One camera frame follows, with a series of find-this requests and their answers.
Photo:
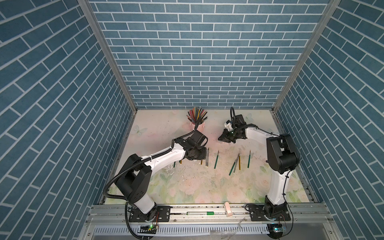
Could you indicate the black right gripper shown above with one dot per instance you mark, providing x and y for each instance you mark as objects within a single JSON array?
[{"x": 224, "y": 136}]

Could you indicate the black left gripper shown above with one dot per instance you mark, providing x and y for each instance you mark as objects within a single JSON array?
[{"x": 203, "y": 155}]

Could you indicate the green knife row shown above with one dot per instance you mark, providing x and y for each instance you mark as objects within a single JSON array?
[{"x": 216, "y": 161}]

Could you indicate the yellow carving knife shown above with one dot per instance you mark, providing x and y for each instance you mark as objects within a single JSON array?
[{"x": 239, "y": 161}]

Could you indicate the silver carving knife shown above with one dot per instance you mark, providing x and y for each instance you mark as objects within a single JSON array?
[{"x": 236, "y": 164}]

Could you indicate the dark green carving knife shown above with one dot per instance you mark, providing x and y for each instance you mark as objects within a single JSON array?
[{"x": 233, "y": 168}]

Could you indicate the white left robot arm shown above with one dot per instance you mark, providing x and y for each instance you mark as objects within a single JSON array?
[{"x": 135, "y": 176}]

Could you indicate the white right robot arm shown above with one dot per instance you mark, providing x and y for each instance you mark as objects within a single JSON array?
[{"x": 282, "y": 154}]

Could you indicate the pink cup of coloured pencils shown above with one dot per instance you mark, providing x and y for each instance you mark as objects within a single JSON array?
[{"x": 197, "y": 116}]

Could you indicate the green marker on rail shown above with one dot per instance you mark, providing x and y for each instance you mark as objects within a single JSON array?
[{"x": 200, "y": 213}]

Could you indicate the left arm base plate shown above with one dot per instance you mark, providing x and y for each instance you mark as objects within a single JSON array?
[{"x": 156, "y": 214}]

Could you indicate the beige eraser on rail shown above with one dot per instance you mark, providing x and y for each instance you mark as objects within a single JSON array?
[{"x": 228, "y": 209}]

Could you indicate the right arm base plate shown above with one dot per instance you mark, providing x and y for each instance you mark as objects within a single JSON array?
[{"x": 267, "y": 212}]

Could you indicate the aluminium front rail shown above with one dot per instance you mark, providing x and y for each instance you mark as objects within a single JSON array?
[{"x": 304, "y": 221}]

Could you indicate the aluminium corner frame post right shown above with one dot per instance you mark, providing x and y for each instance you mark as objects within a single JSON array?
[{"x": 318, "y": 30}]

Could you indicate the aluminium corner frame post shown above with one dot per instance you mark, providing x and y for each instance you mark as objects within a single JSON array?
[
  {"x": 92, "y": 20},
  {"x": 318, "y": 30}
]

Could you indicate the aluminium corner frame post left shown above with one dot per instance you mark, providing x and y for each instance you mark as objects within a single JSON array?
[{"x": 92, "y": 20}]

